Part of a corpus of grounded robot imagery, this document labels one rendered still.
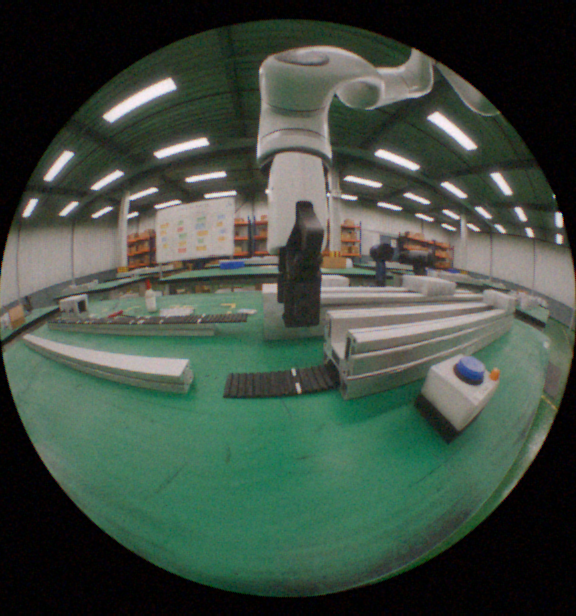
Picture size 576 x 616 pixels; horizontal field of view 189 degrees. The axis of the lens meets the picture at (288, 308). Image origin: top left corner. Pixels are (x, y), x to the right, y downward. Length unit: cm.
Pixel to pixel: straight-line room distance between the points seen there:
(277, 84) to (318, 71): 4
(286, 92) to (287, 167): 8
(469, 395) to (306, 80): 30
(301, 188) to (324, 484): 24
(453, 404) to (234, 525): 21
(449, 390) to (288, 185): 24
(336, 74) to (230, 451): 35
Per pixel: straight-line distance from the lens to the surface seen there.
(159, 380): 27
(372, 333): 21
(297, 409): 22
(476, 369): 23
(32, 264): 1131
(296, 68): 19
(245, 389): 25
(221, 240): 317
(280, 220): 15
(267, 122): 23
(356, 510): 17
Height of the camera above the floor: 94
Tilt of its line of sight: 16 degrees down
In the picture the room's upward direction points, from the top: straight up
